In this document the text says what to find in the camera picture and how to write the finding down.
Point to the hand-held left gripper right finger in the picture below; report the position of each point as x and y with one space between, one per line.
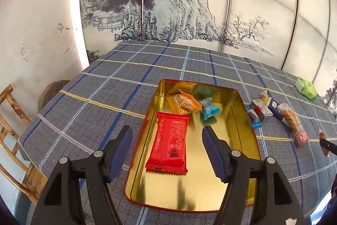
212 151

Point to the gold metal tin tray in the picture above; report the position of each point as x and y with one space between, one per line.
194 182

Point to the orange snack packet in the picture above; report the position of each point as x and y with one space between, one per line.
184 105

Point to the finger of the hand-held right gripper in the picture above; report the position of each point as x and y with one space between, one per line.
330 146

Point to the dark snack packet red label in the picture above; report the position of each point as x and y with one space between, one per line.
260 109

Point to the small blue candy packet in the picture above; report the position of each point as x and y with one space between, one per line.
254 119

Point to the green snack packet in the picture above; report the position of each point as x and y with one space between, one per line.
306 89

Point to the clear bag of reddish snacks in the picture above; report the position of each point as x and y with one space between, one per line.
321 134

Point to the wooden chair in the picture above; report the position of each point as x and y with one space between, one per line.
34 180

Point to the blue plaid tablecloth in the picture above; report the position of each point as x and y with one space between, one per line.
105 98

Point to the navy and white snack packet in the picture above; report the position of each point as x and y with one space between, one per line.
275 107

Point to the landscape painted folding screen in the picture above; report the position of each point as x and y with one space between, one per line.
184 3

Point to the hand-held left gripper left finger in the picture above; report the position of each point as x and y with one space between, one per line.
123 143

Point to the yellow snack packet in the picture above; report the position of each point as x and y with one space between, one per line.
264 95

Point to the clear bag of fried twists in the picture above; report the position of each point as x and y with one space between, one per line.
289 117

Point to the round wooden stool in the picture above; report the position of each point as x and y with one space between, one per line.
50 94

